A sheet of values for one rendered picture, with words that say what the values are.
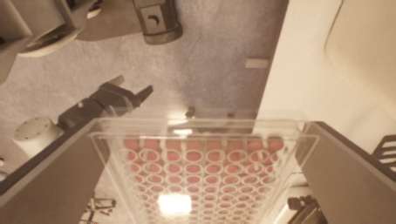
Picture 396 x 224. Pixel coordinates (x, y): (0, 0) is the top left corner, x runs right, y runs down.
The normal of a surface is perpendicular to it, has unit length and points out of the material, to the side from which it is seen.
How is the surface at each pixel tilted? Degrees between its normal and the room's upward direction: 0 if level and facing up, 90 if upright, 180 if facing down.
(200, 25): 0
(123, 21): 0
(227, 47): 0
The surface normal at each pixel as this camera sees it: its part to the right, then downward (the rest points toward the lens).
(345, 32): -1.00, -0.01
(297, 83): 0.00, 0.65
